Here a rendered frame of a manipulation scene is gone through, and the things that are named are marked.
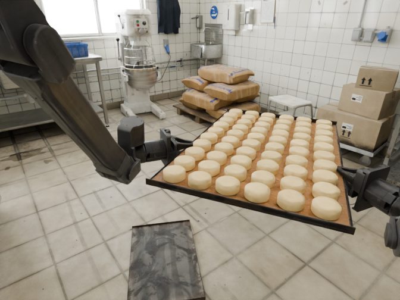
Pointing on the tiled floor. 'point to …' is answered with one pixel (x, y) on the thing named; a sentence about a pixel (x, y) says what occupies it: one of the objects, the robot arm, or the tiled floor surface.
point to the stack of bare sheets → (164, 263)
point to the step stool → (291, 105)
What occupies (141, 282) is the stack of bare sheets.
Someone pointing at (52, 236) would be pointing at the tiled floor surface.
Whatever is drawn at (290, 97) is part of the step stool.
